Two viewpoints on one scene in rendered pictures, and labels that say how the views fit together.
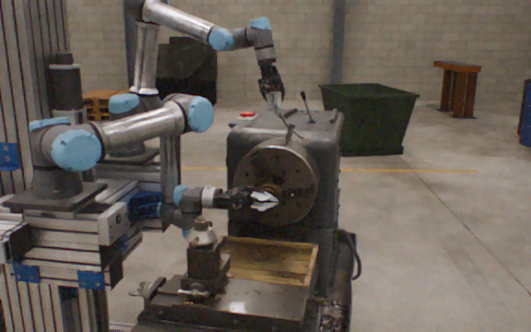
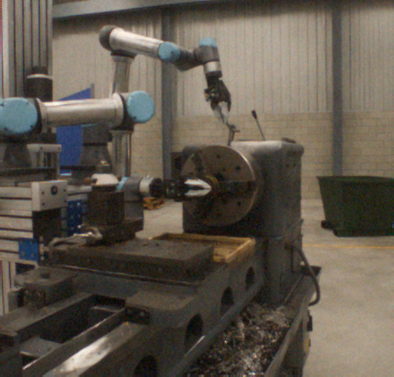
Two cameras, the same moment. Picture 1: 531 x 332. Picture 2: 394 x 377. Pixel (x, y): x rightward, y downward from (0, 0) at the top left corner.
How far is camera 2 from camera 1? 0.58 m
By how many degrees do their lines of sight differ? 17
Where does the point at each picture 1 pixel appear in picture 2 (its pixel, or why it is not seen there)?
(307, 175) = (246, 171)
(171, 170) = (120, 166)
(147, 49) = (118, 77)
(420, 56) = not seen: outside the picture
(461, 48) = not seen: outside the picture
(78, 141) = (16, 105)
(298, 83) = (304, 184)
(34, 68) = (12, 75)
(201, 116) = (140, 106)
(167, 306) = (63, 250)
